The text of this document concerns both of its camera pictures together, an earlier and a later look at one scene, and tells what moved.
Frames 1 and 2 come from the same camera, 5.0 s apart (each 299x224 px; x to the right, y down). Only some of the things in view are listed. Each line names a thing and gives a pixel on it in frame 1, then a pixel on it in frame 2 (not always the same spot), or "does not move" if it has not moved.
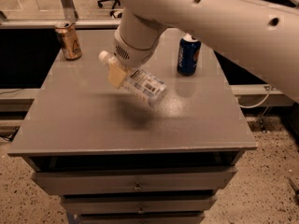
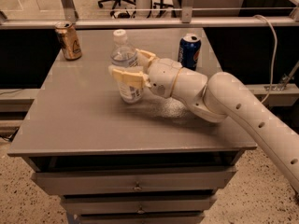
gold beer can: x=68 y=40 does not move
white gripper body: x=130 y=56 -> x=163 y=76
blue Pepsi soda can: x=188 y=55 does not move
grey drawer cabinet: x=116 y=161 does not move
